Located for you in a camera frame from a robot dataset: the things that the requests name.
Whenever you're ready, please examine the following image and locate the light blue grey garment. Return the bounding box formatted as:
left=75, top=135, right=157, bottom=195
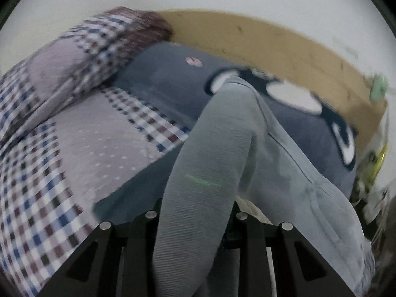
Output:
left=153, top=77, right=374, bottom=296

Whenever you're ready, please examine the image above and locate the teal folded cloth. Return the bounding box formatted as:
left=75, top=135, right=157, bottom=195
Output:
left=93, top=145, right=182, bottom=225

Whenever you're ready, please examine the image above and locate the checkered bed sheet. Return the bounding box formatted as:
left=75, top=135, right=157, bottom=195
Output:
left=1, top=87, right=189, bottom=296

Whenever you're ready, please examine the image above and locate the dark blue plush blanket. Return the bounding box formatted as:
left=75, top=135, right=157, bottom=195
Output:
left=110, top=42, right=358, bottom=197

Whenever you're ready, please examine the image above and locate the rolled checkered duvet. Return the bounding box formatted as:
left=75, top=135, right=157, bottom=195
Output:
left=1, top=7, right=172, bottom=146

